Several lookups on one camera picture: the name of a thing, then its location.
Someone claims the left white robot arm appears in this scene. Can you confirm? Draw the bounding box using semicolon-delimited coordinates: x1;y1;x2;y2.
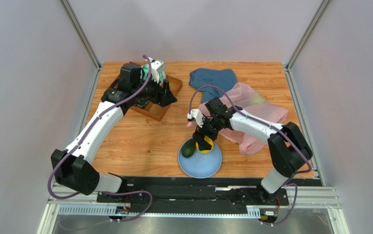
49;58;177;195

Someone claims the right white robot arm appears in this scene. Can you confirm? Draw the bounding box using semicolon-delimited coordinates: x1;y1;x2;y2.
187;97;313;203

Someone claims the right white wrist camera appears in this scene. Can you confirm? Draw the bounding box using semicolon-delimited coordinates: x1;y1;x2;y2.
187;109;206;128

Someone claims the aluminium frame rail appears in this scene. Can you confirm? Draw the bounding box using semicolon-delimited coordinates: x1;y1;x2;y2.
38;176;349;234

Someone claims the yellow fake lemon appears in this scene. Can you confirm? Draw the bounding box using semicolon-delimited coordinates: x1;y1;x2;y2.
196;136;215;154

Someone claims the pink plastic bag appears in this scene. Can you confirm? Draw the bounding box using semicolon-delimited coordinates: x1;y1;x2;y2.
196;83;288;155

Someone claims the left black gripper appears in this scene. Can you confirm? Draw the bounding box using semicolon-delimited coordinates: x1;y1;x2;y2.
132;72;177;108

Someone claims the blue plate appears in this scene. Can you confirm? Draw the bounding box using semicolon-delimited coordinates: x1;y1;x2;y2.
178;143;223;179

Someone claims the green fake avocado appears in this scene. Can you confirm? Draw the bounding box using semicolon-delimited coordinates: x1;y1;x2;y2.
181;138;196;158

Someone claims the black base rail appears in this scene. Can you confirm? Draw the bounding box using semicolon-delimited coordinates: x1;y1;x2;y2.
95;175;323;215

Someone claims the teal white rolled sock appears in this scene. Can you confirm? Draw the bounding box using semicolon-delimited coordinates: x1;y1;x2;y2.
141;64;149;79

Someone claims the blue cloth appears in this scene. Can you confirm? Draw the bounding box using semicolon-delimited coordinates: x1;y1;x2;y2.
189;68;237;103

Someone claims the right aluminium corner post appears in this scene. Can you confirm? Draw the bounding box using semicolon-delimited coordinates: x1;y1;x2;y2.
285;0;332;70

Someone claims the aluminium corner post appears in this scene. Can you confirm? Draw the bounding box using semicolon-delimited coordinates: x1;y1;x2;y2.
59;0;102;69
285;0;332;70

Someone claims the left aluminium corner post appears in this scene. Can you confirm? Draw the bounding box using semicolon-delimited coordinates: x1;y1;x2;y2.
59;0;102;69

